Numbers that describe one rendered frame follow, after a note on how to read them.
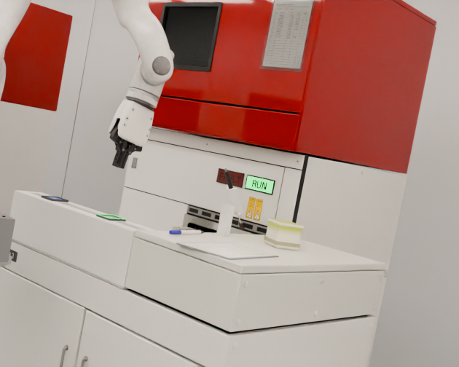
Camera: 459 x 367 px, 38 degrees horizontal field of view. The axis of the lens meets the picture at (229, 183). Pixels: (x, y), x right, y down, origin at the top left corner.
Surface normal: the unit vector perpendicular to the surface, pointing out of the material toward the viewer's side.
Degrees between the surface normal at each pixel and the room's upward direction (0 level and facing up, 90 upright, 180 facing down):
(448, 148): 90
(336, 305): 90
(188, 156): 90
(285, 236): 90
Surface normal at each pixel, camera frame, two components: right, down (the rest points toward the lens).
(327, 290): 0.74, 0.17
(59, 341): -0.66, -0.08
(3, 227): 0.54, 0.14
